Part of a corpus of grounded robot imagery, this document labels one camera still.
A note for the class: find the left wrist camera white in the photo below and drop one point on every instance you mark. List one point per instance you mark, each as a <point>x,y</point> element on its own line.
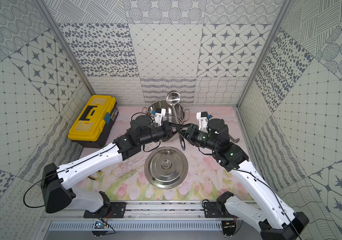
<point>159,114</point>

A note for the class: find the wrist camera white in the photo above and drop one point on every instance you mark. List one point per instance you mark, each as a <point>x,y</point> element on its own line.
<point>203,119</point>
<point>159,114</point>

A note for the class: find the stainless steel ladle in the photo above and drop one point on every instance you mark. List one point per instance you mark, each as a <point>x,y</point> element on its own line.
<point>173,98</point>

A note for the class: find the yellow black toolbox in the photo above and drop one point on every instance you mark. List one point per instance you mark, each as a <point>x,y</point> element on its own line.
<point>94,124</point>

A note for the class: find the stainless steel pot lid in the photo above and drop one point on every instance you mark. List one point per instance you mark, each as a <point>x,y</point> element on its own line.
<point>166,168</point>

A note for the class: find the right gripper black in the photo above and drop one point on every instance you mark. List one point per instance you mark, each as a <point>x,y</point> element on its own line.
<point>192,128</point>

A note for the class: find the yellow handled pliers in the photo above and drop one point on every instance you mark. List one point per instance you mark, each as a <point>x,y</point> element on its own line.
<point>96,178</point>

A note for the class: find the aluminium mounting rail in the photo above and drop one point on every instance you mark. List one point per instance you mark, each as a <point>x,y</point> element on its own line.
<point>141,210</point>

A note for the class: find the white slotted cable duct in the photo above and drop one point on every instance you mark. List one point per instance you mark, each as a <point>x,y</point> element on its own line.
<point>120,226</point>

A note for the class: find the grey hex key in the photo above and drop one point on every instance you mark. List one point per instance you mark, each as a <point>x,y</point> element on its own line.
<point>235,140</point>

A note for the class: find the left circuit board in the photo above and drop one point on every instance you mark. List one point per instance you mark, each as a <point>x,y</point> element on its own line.
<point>100,225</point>

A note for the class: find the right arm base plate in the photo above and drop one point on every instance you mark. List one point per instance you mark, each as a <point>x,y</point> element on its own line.
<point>214,210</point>

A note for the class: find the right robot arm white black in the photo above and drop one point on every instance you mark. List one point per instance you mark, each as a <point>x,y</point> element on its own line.
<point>273,218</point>

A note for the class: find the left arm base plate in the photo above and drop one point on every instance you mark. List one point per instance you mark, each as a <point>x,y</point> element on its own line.
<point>115,210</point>

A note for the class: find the circuit board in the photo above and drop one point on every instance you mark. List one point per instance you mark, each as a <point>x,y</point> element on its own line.
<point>228,228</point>
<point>100,225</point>

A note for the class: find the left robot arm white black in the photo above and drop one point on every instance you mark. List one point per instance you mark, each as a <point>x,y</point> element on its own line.
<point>58,183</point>

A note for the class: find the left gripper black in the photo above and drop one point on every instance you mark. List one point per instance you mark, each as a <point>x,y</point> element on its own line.
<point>167,131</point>

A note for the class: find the right circuit board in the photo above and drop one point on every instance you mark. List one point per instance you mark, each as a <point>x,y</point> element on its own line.
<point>228,228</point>

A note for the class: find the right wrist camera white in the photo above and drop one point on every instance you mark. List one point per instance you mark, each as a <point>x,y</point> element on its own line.
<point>203,119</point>

